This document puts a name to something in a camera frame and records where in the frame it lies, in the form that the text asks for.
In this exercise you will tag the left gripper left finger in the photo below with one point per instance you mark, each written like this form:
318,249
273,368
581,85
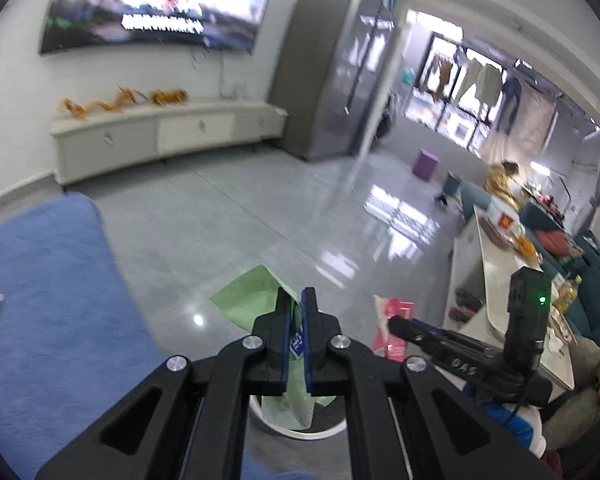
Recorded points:
187,419

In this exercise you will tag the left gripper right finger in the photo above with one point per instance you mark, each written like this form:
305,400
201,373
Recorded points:
406,420

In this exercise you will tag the green paper wrapper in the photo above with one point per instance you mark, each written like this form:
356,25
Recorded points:
254,293

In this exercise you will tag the white round trash bin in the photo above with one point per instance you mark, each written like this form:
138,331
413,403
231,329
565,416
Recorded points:
281,418

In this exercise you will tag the white coffee table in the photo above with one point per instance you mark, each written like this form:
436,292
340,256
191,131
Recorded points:
482,269

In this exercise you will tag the teal sofa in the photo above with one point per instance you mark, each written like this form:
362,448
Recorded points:
571,257

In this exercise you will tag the blue shaggy rug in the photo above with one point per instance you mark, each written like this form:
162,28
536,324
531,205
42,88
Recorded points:
72,343

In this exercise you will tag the seated person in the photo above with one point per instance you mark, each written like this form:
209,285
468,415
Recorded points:
499,182

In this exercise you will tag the purple stool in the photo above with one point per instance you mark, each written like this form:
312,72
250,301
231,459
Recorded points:
425,165

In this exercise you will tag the white TV cabinet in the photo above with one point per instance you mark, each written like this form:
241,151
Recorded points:
109,141

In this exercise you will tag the golden dragon ornament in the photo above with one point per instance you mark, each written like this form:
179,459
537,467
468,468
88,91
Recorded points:
126,98

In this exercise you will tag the grey refrigerator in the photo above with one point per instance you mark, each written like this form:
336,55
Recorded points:
327,73

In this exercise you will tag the black camera box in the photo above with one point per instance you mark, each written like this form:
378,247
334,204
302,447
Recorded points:
528,309

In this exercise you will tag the wall-mounted television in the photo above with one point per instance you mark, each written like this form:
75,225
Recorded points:
213,24

